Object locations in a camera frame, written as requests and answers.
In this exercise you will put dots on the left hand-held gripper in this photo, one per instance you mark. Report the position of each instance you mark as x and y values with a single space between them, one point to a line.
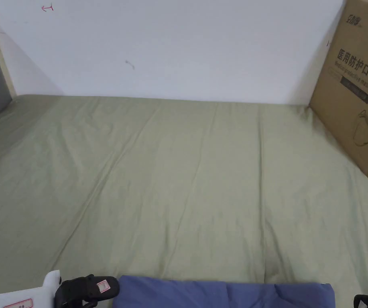
39 293

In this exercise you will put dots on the blue garment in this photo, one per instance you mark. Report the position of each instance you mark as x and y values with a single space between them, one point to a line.
222 295

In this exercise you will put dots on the bed with pale green sheet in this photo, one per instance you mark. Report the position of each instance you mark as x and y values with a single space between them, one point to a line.
183 179

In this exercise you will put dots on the brown cardboard carton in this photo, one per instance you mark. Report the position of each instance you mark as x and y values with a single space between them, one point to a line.
354 96

